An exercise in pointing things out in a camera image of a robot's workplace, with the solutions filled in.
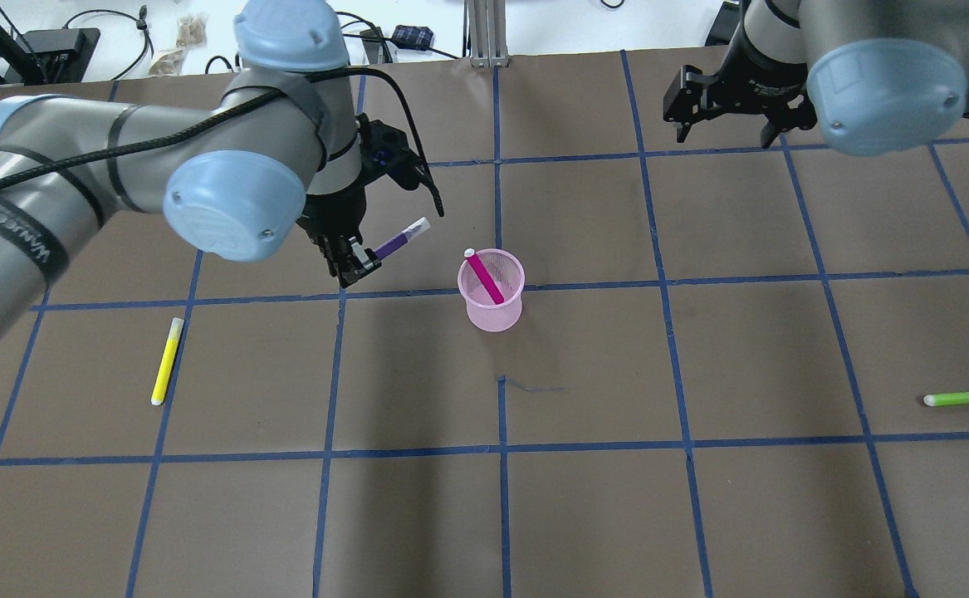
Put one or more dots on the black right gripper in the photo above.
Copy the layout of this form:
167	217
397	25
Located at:
756	90

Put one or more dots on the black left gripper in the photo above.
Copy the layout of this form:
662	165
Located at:
337	213

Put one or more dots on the purple marker pen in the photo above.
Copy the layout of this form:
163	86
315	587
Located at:
402	238

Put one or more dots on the pink marker pen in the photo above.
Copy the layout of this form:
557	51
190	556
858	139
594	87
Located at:
484	276

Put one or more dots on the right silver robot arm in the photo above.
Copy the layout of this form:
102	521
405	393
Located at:
874	77

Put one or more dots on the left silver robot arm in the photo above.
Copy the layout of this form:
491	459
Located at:
284	148

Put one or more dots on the pink mesh cup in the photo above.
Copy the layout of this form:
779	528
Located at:
510	277

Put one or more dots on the black power adapter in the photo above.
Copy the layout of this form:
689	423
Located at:
724	25

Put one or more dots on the yellow marker pen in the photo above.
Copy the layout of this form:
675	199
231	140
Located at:
167	362

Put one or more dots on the aluminium frame post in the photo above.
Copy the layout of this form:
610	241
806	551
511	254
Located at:
486	33

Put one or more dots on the black camera stand base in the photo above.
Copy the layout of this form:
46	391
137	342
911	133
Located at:
51	55

